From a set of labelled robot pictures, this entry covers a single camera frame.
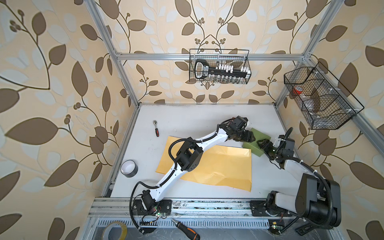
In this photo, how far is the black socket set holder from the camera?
0.83 meters

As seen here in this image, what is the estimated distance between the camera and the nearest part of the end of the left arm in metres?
0.75

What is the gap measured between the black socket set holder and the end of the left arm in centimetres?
25
